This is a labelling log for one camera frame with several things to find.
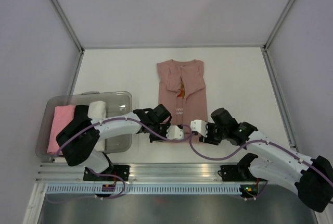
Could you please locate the white rolled t-shirt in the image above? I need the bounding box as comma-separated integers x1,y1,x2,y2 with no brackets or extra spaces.
87,101,107,152

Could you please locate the right aluminium frame post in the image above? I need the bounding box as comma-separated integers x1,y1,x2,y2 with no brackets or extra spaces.
262,0,312,52

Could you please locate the grey plastic bin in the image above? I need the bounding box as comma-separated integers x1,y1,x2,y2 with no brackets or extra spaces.
35,91,132,161

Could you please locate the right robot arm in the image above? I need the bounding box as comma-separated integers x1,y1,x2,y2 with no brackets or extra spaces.
191,108,332,213

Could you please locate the aluminium frame post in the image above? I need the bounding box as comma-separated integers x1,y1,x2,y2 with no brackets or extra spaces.
262,0,312,52
36,0,84,54

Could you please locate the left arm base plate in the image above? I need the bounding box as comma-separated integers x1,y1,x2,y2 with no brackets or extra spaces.
83,165,130,182

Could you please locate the pink rolled t-shirt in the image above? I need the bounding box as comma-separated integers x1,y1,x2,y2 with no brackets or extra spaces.
47,105,75,155

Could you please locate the white slotted cable duct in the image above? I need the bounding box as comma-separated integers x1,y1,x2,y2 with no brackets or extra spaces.
45,184,258,195

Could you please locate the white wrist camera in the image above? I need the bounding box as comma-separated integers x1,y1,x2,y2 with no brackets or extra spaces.
190,119,208,137
166,126,184,141

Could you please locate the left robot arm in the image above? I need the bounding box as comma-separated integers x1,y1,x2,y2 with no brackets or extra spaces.
56,104,172,180

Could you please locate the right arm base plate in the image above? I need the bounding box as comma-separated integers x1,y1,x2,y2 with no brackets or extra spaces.
217,165,258,182

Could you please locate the black rolled t-shirt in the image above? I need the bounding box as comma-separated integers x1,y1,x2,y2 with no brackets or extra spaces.
73,105,89,120

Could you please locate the dusty pink t-shirt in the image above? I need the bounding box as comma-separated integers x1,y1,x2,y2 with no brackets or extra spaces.
157,59,208,126

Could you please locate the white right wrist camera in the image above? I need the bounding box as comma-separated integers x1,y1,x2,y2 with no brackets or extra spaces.
190,119,208,137

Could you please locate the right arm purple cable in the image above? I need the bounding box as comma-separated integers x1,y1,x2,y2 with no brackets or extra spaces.
189,127,333,201

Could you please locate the aluminium front rail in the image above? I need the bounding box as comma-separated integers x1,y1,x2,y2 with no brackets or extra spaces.
35,163,251,184

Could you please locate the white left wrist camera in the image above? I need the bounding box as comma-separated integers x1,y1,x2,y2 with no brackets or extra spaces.
166,126,184,141

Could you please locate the left aluminium frame post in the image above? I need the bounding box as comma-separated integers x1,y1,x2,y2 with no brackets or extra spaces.
36,0,84,54

